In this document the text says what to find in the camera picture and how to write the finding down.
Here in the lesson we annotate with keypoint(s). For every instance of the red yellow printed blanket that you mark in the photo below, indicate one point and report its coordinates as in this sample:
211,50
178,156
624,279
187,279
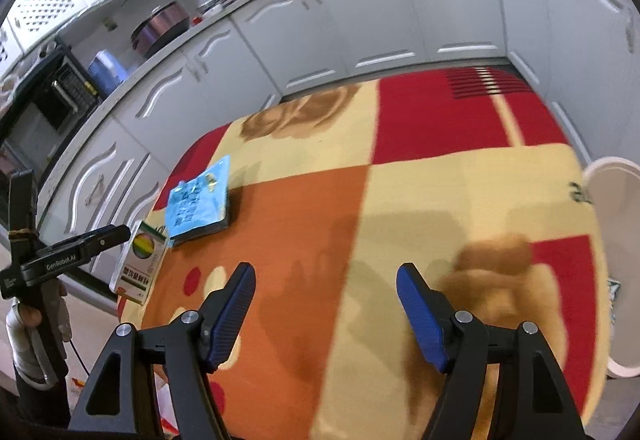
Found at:
400,180

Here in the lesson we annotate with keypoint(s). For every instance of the black oven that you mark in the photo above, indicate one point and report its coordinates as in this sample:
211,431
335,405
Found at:
40,112

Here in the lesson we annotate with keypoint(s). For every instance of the blue plastic container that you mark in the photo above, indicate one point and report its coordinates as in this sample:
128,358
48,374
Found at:
106,70

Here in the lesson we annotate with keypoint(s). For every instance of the white round bin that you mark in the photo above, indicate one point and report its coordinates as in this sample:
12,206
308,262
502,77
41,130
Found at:
622,200

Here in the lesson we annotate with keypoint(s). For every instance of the green white carton box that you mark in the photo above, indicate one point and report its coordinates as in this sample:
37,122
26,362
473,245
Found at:
137,265

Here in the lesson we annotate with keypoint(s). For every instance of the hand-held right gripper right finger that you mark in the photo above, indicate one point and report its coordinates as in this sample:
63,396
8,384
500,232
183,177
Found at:
417,315

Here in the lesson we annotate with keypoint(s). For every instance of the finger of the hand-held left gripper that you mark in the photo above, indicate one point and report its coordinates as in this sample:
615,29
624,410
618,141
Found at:
107,240

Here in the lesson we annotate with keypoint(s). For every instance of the blue foil packet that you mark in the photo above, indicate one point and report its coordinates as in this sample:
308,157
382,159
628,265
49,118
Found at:
197,200

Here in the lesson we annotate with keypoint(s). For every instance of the white kitchen base cabinets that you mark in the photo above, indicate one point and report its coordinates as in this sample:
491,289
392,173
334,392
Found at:
375,10

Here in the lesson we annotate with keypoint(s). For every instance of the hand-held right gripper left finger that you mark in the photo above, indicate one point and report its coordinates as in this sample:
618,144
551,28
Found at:
230,310

